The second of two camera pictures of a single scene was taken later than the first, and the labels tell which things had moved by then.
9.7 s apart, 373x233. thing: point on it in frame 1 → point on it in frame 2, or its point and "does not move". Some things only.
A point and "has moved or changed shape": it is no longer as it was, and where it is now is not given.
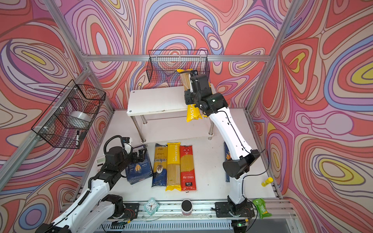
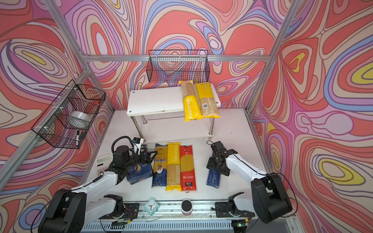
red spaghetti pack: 187,169 does not move
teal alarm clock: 151,206 does not move
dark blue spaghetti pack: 227,158 has moved or changed shape
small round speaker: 186,207 does not move
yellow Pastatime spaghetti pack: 173,166 does not move
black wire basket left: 65,120 does not move
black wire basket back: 162,64 does not move
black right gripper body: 192,98 → 214,164
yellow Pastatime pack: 193,112 has moved or changed shape
